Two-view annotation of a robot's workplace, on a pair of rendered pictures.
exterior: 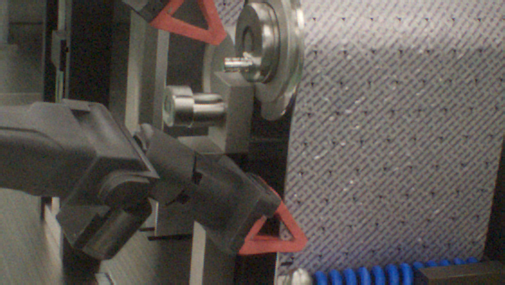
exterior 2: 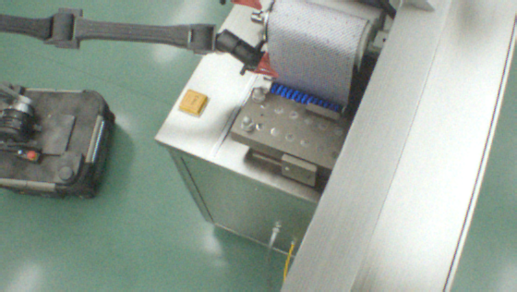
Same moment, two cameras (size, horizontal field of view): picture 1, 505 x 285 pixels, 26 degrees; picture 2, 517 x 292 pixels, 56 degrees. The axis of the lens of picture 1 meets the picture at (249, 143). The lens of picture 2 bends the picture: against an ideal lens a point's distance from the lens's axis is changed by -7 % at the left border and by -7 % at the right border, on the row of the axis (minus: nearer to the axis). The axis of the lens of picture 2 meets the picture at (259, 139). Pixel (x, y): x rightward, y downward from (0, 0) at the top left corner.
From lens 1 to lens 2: 115 cm
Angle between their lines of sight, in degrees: 58
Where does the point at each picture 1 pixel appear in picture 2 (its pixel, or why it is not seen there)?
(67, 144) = (177, 42)
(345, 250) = (294, 83)
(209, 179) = (237, 53)
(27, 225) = not seen: outside the picture
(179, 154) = (228, 44)
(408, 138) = (311, 66)
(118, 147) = (198, 43)
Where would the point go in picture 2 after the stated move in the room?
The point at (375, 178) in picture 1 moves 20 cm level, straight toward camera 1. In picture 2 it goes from (301, 71) to (240, 109)
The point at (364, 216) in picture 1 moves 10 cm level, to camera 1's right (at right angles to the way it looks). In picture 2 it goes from (298, 78) to (324, 100)
